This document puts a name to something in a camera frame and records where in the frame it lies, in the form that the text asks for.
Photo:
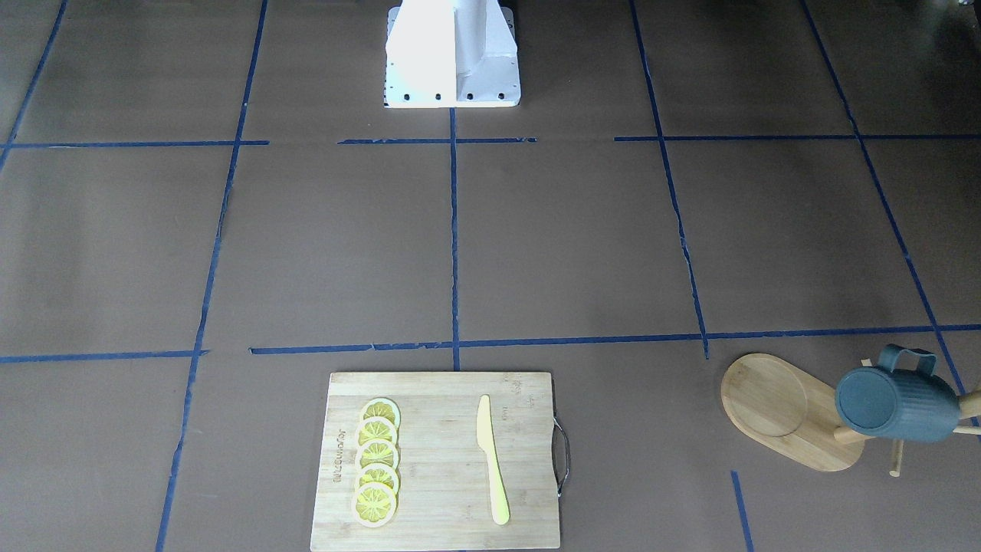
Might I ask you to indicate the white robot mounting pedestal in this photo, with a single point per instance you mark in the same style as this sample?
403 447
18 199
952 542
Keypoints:
451 54

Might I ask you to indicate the wooden cup storage rack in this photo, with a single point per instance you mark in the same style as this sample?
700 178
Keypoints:
794 414

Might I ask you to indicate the wooden cutting board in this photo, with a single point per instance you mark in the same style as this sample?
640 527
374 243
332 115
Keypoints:
443 500

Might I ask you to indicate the yellow plastic knife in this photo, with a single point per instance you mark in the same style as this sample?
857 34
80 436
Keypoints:
499 506

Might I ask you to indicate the blue ribbed cup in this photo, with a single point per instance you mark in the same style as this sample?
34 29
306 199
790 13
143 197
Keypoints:
899 397

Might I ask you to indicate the lemon slice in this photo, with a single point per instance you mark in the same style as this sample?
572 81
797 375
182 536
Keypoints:
377 427
374 504
378 451
379 472
382 407

